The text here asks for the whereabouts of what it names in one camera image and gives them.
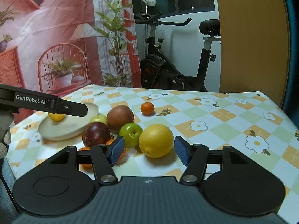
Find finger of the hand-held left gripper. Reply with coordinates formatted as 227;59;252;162
48;97;89;118

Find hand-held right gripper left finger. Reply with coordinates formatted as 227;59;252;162
48;136;127;185

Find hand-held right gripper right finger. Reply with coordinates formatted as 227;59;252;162
174;135;252;185

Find orange mandarin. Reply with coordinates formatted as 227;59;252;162
140;102;155;116
78;147;94;168
105;139;127;160

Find yellow lemon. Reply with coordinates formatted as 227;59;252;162
48;113;66;122
139;124;174;158

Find beige ceramic plate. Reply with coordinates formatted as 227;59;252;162
38;103;100;141

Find dark red apple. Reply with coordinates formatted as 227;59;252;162
82;122;111;148

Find pale green apple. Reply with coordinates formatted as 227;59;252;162
90;114;108;125

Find person's left hand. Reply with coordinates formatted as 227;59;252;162
0;111;12;159

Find checkered floral tablecloth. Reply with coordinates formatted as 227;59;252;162
5;84;299;215

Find black exercise bike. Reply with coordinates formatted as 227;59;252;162
134;13;221;92

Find wooden door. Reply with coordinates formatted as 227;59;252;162
214;0;289;106

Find printed wall cloth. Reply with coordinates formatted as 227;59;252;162
0;0;141;96

